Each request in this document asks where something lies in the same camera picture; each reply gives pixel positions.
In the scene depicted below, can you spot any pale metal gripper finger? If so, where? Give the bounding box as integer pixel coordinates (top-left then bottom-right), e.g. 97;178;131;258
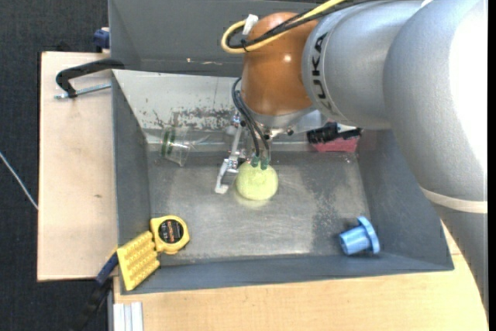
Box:
214;157;239;195

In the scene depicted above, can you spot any yellow-green foam ball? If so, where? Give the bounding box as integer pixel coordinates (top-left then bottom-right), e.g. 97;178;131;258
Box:
235;162;280;202

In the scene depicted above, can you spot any grey metal bin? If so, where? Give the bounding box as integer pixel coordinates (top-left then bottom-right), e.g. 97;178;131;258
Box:
107;0;455;295

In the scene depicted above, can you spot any red sponge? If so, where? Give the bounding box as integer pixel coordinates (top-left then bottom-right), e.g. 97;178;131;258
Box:
309;138;358;153

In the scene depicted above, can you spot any clear plastic cup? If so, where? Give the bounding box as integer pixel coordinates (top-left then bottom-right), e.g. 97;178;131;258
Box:
160;125;191;168

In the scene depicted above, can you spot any yellow tape measure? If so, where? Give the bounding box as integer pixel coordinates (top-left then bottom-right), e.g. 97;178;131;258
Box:
149;215;191;255

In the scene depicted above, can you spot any yellow ribbed plastic block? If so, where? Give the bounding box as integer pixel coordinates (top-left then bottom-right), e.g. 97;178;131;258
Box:
115;230;161;291

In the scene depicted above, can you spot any blue flanged plastic cylinder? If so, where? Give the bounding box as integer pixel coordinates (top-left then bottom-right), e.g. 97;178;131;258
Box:
338;215;381;257

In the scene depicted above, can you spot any pale wood flat board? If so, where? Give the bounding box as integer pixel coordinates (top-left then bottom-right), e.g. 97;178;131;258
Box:
36;51;119;282

